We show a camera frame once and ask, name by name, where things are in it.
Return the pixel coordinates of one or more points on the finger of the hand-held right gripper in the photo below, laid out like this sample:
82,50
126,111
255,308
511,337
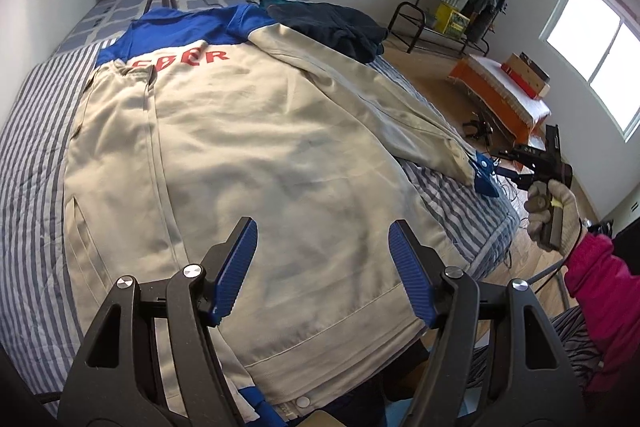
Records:
517,180
515,153

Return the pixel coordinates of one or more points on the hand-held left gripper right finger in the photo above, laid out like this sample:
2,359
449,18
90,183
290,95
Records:
407,277

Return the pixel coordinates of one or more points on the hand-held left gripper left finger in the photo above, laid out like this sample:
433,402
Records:
235,277

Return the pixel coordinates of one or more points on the beige and blue jacket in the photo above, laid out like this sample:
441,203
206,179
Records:
250,132

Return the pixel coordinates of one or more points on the dark folded clothes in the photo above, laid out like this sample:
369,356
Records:
330,27

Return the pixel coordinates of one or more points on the person's right hand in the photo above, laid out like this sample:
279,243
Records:
570,219

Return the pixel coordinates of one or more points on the small black device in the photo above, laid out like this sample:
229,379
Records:
477,129

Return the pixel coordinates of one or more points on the orange covered low table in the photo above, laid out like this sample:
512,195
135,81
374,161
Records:
500,107

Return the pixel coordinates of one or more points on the red flat box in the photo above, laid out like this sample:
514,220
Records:
520,82

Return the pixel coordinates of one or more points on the brown cardboard box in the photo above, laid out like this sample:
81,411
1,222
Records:
532,72

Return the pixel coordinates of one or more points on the window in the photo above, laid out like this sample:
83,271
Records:
580,22

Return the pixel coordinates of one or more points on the yellow box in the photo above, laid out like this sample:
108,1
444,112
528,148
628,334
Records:
452,21

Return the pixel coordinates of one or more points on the person's zebra striped leg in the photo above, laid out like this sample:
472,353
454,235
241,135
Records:
570,337

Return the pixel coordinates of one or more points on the blue checked bed sheet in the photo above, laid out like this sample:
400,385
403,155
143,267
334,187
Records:
105,14

